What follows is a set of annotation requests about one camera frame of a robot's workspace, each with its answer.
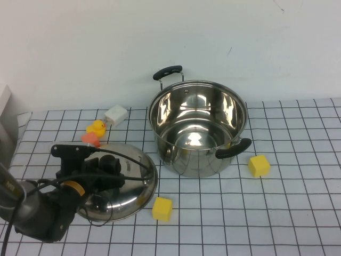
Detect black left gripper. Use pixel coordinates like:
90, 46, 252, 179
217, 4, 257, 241
56, 154, 126, 199

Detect stainless steel pot lid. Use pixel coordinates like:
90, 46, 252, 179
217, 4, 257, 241
76, 142, 159, 222

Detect stainless steel cooking pot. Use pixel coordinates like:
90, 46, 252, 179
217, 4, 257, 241
148, 65, 253, 179

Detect orange foam block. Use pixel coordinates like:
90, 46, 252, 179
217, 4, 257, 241
81, 131, 101, 148

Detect yellow rubber duck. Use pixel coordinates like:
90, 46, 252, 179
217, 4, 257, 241
86, 119, 107, 138

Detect white power adapter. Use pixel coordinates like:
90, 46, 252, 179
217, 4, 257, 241
103, 104, 129, 126

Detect yellow foam cube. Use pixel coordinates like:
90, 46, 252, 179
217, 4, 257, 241
248, 154, 271, 178
152, 196, 173, 222

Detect white box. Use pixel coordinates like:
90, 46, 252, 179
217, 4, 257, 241
0, 84, 21, 166

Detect black camera cable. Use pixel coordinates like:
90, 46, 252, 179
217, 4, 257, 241
0, 148, 157, 251

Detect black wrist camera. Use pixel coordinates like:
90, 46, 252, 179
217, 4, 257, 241
50, 143, 93, 175

